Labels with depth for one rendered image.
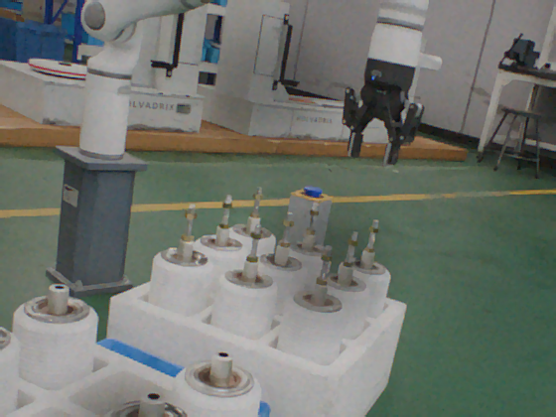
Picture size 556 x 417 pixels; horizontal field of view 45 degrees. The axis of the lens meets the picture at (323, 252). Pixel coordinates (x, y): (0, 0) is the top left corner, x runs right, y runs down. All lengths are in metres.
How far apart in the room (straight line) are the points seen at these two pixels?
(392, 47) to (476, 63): 5.66
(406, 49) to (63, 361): 0.63
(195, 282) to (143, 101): 2.29
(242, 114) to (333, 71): 4.06
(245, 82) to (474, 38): 3.38
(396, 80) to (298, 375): 0.45
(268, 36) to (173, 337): 2.86
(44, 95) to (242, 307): 2.19
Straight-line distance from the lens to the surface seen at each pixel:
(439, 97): 6.84
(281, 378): 0.99
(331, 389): 0.96
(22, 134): 3.00
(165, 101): 3.37
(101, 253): 1.55
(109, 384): 0.90
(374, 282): 1.19
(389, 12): 1.03
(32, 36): 5.56
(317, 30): 8.00
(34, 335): 0.85
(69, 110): 3.14
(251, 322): 1.03
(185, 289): 1.07
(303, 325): 0.98
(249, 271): 1.04
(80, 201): 1.51
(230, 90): 3.87
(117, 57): 1.51
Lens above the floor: 0.61
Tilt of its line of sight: 17 degrees down
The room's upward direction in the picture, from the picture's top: 12 degrees clockwise
